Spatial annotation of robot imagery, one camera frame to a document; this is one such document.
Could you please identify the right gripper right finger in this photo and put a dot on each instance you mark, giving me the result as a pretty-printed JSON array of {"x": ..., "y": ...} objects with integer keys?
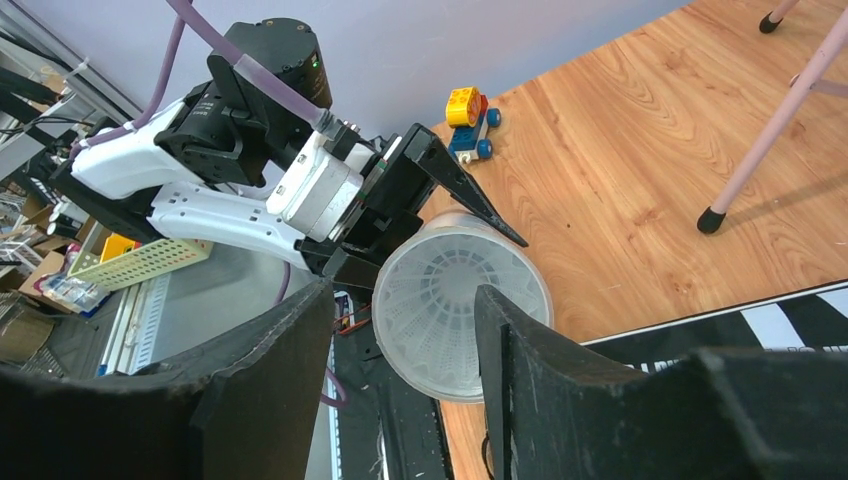
[{"x": 555, "y": 409}]

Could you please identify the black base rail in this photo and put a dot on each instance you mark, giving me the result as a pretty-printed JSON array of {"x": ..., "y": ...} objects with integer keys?
[{"x": 387, "y": 429}]

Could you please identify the yellow blue toy block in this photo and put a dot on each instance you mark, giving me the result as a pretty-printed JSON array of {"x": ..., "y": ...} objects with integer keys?
[{"x": 471, "y": 117}]

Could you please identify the pink music stand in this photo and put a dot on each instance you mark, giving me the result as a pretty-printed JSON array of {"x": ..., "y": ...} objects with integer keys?
[{"x": 810, "y": 79}]

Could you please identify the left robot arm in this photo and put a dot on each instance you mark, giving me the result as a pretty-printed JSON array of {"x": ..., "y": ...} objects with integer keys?
[{"x": 228, "y": 164}]

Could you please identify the black sport racket bag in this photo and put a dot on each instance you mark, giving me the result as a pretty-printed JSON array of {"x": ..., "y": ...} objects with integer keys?
[{"x": 808, "y": 320}]

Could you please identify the white shuttlecock tube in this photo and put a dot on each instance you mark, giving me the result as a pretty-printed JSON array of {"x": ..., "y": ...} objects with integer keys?
[{"x": 457, "y": 311}]

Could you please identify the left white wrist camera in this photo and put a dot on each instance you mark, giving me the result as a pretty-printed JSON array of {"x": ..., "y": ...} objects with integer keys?
[{"x": 317, "y": 189}]

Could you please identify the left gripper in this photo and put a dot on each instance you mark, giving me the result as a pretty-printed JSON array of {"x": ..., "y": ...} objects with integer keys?
[{"x": 384, "y": 213}]

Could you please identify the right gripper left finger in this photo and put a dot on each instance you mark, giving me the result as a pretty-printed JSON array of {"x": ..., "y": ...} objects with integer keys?
[{"x": 239, "y": 406}]

